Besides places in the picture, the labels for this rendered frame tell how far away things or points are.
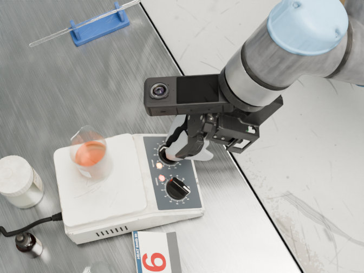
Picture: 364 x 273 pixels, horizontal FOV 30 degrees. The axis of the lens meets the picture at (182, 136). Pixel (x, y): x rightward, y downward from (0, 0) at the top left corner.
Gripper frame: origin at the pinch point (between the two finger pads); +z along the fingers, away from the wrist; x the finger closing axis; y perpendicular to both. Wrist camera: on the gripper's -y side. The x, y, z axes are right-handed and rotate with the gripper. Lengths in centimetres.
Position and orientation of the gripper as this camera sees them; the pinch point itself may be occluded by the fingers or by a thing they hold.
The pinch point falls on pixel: (167, 148)
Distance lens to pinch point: 99.1
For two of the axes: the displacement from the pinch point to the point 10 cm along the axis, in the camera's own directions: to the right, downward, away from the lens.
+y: 9.0, 2.2, 3.7
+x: 0.1, -8.7, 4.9
